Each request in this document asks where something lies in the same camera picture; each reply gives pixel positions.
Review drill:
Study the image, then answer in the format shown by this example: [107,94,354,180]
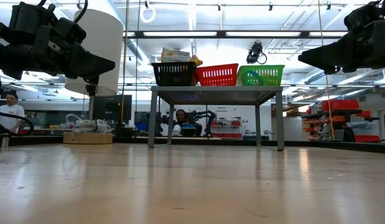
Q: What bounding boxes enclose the red storage bin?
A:
[353,134,382,144]
[321,99,360,112]

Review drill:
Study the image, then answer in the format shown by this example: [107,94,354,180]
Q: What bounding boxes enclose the overhead frame beam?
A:
[123,29,350,40]

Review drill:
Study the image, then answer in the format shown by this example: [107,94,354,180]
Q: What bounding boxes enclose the white cup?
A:
[96,119,113,134]

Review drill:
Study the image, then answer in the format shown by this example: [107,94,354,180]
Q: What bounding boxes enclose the crayon box torn green side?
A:
[160,47,192,63]

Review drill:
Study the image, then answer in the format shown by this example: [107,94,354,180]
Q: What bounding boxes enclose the black plastic basket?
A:
[151,61,198,87]

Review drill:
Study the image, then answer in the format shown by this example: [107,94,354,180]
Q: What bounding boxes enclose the wooden block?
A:
[62,131,114,145]

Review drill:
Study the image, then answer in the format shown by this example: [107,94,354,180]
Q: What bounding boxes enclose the dark storage rack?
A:
[300,108,381,128]

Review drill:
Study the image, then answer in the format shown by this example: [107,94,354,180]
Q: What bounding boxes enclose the grey metal shelf riser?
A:
[147,85,286,152]

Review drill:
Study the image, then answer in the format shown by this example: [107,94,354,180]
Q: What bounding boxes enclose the clear plastic bin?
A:
[346,121,380,136]

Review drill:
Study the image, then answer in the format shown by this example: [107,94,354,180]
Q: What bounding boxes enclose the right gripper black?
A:
[297,0,385,75]

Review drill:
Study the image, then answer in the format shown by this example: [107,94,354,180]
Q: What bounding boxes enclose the white hanging cable loop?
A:
[139,5,157,24]

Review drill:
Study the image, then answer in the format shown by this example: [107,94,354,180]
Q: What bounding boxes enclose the red plastic basket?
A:
[195,63,239,87]

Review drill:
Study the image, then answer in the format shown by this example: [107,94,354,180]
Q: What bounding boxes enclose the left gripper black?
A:
[0,1,116,86]

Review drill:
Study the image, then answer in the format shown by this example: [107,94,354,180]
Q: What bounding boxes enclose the white shade table lamp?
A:
[64,8,124,122]

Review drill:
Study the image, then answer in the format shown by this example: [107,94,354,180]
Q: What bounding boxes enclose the rack with red bins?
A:
[210,118,243,139]

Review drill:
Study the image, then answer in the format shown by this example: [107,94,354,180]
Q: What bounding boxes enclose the person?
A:
[172,108,203,138]
[0,92,26,134]

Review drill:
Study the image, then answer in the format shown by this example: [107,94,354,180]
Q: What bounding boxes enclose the black ceiling spotlight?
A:
[246,41,268,65]

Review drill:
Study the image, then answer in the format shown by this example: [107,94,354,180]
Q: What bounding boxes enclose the green plastic basket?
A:
[236,64,285,87]

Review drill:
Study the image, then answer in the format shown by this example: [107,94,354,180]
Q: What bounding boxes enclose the white coiled cable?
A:
[65,113,100,134]

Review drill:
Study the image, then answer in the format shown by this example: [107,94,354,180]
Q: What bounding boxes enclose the yellow hanging cord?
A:
[317,0,336,141]

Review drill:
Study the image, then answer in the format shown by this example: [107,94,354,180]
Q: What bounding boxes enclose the black monitor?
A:
[92,94,133,126]

